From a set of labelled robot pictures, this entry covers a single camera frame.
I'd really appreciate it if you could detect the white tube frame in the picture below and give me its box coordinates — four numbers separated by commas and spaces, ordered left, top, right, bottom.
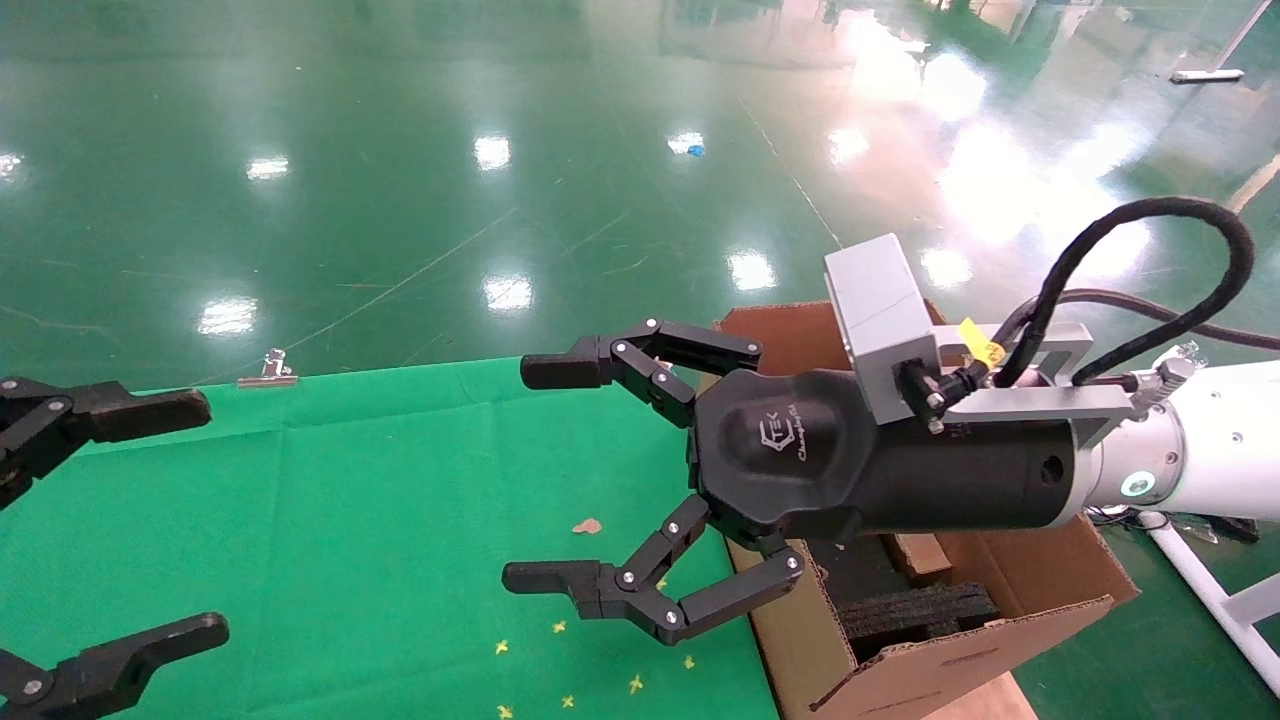
1140, 510, 1280, 696

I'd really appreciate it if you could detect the brown wooden block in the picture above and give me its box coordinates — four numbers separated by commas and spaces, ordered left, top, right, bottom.
880, 532, 956, 586

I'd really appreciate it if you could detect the wooden stand top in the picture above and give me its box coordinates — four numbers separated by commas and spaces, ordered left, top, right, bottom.
925, 672, 1033, 720

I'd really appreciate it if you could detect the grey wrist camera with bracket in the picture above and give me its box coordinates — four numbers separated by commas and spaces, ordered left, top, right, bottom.
823, 233, 1146, 451

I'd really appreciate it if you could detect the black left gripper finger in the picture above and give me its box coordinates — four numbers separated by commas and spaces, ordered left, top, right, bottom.
0, 613, 231, 720
0, 378, 213, 511

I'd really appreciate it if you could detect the black foam block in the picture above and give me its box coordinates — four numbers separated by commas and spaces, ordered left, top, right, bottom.
835, 583, 1003, 661

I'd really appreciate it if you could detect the white stand foot with pole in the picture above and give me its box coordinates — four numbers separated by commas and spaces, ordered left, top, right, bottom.
1170, 0, 1273, 84

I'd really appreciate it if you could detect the silver binder clip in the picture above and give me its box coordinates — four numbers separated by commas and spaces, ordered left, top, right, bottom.
236, 348, 299, 389

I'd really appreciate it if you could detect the large open cardboard carton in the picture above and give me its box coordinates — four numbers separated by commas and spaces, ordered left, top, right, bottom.
715, 300, 1141, 720

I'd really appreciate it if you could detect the green tablecloth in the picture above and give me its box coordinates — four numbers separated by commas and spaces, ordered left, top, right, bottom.
0, 355, 781, 720

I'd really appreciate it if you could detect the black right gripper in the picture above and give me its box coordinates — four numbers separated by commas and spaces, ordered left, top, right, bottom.
502, 318, 1091, 646

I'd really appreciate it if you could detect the yellow cable tag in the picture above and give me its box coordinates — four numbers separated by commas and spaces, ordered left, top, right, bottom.
958, 318, 1006, 369

